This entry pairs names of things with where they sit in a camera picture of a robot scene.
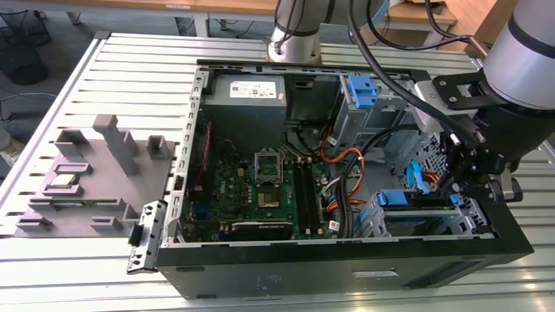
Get long wooden desk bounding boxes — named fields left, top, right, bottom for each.
left=64, top=0, right=279, bottom=36

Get orange red wire bundle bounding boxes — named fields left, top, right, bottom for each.
left=320, top=131, right=368, bottom=165

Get black PC case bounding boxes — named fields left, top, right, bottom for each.
left=154, top=58, right=534, bottom=300

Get blue drive latch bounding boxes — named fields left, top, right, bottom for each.
left=346, top=74, right=378, bottom=111

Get multicolour wire bundle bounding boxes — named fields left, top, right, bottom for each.
left=323, top=162, right=368, bottom=217

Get black graphics card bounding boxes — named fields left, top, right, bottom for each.
left=219, top=220, right=294, bottom=241

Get thick black cable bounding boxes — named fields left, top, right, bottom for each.
left=336, top=123, right=424, bottom=239

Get metal expansion slot latch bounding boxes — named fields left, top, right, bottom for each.
left=126, top=200, right=168, bottom=276

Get metal disk bay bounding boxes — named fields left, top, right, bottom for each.
left=354, top=190, right=494, bottom=240

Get wooden cabinet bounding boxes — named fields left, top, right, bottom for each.
left=459, top=0, right=522, bottom=58

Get grey power supply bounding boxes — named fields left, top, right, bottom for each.
left=202, top=73, right=290, bottom=144

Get metal optical drive cage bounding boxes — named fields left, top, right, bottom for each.
left=334, top=73, right=431, bottom=163

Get grey parts rack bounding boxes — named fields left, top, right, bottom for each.
left=15, top=114, right=182, bottom=240

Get green motherboard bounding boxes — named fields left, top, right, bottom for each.
left=186, top=152, right=335, bottom=241

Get wooden desk with white legs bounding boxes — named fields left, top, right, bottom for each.
left=380, top=0, right=459, bottom=49

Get hard disk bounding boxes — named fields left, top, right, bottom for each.
left=354, top=190, right=460, bottom=238

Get black camera cable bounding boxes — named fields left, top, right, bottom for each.
left=346, top=0, right=467, bottom=144

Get person in pale clothing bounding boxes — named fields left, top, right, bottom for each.
left=0, top=125, right=23, bottom=170

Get black RAM slot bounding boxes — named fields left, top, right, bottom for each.
left=306, top=156, right=324, bottom=235
left=292, top=156, right=311, bottom=235

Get silver camera bracket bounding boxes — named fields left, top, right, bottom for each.
left=498, top=165, right=524, bottom=204

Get CPU socket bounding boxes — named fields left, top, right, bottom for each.
left=256, top=185, right=286, bottom=209

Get black fan shroud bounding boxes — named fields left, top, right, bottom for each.
left=286, top=74, right=342, bottom=124

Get blue data wire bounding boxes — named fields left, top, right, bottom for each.
left=406, top=160, right=431, bottom=196

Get black mesh waste bin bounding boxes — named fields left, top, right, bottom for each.
left=0, top=9, right=51, bottom=86

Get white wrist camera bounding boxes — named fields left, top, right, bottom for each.
left=411, top=73, right=508, bottom=133

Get silver CPU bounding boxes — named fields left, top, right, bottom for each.
left=46, top=171, right=82, bottom=191

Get metal socket cover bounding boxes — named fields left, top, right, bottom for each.
left=254, top=148, right=286, bottom=185

